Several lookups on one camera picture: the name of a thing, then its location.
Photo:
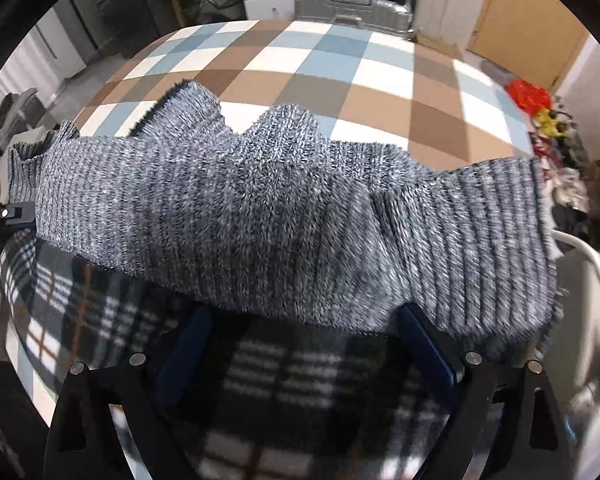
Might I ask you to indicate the silver aluminium suitcase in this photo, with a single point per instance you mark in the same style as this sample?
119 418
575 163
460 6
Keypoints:
375 15

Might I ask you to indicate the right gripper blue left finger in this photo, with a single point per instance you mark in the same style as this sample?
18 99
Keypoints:
83 442

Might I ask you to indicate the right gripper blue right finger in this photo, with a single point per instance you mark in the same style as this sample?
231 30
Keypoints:
531 441

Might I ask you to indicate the orange plastic bag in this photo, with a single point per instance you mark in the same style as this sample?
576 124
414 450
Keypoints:
528 97

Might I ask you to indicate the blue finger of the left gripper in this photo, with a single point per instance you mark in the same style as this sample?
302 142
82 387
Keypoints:
16 214

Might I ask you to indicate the black backpack under desk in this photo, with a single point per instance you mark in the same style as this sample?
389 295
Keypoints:
220 0

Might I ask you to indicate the plaid fleece knit-trim jacket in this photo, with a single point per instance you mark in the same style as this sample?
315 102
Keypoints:
303 248

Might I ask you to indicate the checkered bed sheet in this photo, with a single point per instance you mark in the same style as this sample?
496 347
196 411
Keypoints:
361 86

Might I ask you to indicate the wooden door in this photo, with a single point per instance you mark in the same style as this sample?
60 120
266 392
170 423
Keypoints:
534 40

